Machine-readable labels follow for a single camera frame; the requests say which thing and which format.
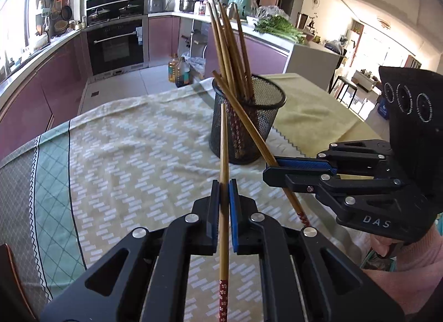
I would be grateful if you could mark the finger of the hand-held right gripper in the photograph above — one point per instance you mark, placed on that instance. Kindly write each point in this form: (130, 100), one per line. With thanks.
(304, 164)
(290, 178)

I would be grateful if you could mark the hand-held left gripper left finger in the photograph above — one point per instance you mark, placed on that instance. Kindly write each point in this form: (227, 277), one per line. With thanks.
(216, 211)

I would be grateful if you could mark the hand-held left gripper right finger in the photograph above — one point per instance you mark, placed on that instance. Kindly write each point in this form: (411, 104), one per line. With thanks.
(233, 214)

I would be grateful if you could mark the black mesh utensil holder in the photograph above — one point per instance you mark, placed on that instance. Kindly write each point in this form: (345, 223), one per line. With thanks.
(249, 128)

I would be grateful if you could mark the person's right forearm pink sleeve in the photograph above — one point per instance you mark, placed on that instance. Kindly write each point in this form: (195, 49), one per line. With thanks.
(415, 273)

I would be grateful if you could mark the person's right hand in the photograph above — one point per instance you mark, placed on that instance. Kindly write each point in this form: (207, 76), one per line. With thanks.
(380, 247)

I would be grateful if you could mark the plain yellow tablecloth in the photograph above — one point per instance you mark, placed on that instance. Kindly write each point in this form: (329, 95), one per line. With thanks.
(311, 111)

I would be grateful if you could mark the blue bin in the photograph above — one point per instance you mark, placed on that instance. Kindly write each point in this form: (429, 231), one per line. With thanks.
(383, 109)

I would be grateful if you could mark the dark stool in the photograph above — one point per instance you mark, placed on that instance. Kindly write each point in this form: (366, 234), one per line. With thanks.
(346, 85)

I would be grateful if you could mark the green beige patterned tablecloth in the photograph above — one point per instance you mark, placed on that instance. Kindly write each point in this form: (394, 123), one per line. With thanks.
(138, 156)

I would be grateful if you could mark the purple island cabinet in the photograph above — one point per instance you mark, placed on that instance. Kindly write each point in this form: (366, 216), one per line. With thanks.
(266, 55)

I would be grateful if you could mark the ceiling lamp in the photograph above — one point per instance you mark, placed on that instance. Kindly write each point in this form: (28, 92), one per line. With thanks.
(383, 23)

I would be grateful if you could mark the bunch of green vegetables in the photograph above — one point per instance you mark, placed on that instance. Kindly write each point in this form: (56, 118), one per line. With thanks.
(280, 27)

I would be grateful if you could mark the dark cooking oil bottle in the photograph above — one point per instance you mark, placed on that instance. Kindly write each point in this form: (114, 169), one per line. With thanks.
(182, 74)

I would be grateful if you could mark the clear plastic bag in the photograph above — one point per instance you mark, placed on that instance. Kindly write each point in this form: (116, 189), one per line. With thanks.
(197, 67)

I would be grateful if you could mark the teal pot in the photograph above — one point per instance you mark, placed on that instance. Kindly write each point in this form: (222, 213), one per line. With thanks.
(242, 2)

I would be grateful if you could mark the narrow purple kitchen cabinet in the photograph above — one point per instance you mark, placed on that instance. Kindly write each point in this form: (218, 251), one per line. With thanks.
(164, 40)

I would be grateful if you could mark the black built-in oven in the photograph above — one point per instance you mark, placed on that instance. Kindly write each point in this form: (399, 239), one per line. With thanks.
(116, 47)

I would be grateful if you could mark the steel cooking pot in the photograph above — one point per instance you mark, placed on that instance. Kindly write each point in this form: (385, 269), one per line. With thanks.
(188, 3)

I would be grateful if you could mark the long purple kitchen cabinet row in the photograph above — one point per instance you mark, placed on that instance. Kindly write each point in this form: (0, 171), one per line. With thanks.
(41, 86)

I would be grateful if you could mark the brown wooden chair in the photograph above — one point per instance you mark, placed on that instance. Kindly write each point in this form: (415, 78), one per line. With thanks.
(14, 284)

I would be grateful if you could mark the black cooktop with pans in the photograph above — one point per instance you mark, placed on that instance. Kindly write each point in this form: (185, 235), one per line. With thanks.
(116, 5)

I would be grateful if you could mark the round wall ornament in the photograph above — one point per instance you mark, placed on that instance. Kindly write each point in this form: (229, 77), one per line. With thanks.
(317, 0)

